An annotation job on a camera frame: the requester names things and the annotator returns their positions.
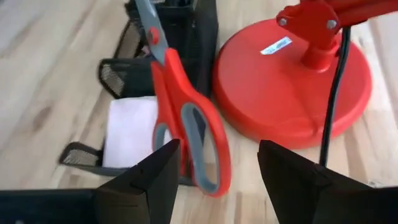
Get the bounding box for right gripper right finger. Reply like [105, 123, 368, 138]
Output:
[257, 139, 371, 224]

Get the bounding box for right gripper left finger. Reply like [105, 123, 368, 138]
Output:
[95, 138, 182, 224]

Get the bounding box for pink sticky note pad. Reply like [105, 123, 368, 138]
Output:
[102, 95, 174, 169]

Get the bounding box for red handled scissors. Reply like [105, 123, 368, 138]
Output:
[135, 0, 233, 198]

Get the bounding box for black mesh desk organizer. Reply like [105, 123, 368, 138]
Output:
[58, 0, 220, 187]

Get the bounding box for red desk lamp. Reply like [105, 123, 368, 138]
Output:
[212, 0, 398, 150]

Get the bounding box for black lamp power cable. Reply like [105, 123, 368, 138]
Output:
[318, 26, 352, 167]

